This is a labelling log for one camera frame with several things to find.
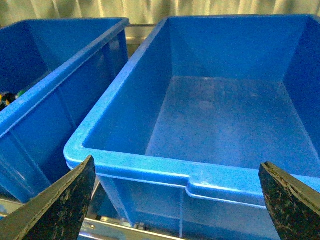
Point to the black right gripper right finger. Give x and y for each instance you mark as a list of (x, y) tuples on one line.
[(293, 206)]

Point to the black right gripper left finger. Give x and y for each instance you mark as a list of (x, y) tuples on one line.
[(58, 212)]

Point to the yellow button front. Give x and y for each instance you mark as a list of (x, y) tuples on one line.
[(6, 98)]

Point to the blue middle bin with buttons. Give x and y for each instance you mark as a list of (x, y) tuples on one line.
[(65, 66)]

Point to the blue empty right bin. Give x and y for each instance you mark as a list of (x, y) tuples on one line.
[(179, 136)]

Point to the metal shelf front rail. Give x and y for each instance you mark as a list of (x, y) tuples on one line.
[(104, 229)]

